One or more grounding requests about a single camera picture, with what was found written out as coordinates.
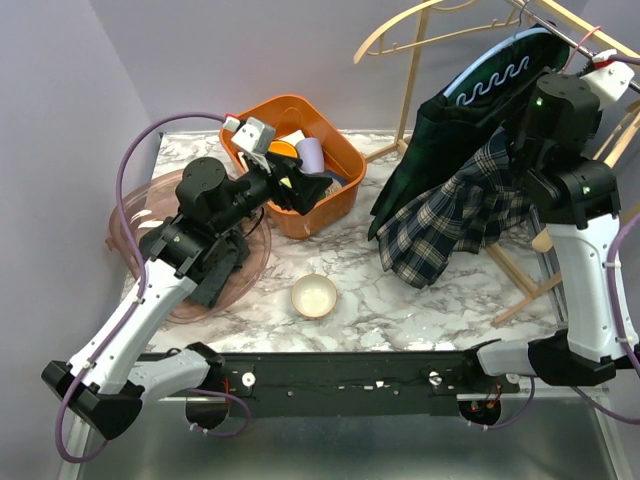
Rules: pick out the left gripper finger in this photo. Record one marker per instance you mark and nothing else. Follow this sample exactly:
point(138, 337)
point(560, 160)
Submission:
point(307, 190)
point(287, 165)

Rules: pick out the orange plastic bin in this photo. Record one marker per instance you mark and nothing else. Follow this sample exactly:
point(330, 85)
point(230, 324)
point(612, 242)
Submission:
point(287, 114)

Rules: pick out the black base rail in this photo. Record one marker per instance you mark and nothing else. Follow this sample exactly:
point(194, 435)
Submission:
point(346, 384)

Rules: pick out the small white ceramic bowl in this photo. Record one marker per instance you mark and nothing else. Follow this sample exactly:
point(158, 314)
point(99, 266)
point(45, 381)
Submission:
point(314, 296)

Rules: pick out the grey dotted skirt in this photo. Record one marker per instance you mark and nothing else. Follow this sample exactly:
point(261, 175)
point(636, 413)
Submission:
point(207, 260)

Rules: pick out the lavender cup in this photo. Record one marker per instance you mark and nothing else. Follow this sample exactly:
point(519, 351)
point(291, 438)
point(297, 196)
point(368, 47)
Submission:
point(311, 154)

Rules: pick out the pink wire hanger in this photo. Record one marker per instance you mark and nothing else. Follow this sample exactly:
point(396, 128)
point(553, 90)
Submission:
point(579, 46)

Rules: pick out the dark green plaid skirt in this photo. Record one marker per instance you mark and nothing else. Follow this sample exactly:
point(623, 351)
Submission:
point(444, 138)

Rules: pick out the beige empty hanger left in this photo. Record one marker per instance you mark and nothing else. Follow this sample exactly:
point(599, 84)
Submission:
point(430, 22)

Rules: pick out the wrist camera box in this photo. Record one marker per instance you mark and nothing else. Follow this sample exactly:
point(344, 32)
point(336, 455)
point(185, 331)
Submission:
point(608, 75)
point(253, 138)

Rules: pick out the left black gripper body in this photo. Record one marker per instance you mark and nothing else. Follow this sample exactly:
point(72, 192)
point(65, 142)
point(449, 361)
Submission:
point(280, 192)

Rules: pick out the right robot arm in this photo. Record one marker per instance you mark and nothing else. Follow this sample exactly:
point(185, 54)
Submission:
point(577, 199)

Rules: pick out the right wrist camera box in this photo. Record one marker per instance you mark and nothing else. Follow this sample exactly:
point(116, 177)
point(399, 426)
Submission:
point(608, 75)

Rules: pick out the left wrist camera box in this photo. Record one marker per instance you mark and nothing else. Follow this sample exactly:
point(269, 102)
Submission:
point(253, 138)

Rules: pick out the wooden clothes rack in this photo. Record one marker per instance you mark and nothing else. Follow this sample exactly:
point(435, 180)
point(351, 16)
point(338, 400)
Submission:
point(546, 13)

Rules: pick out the navy plaid skirt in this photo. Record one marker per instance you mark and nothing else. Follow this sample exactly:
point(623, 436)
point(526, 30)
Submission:
point(466, 213)

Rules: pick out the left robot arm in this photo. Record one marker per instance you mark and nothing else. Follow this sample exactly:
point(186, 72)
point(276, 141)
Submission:
point(103, 384)

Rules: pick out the light blue hanger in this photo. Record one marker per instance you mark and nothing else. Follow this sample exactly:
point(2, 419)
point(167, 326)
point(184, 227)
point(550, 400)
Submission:
point(502, 68)

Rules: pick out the orange bowl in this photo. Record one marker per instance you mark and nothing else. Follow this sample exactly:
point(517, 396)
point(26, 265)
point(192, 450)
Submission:
point(282, 150)

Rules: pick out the white paper sheet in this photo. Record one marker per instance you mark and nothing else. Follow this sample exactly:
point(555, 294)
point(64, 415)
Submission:
point(294, 138)

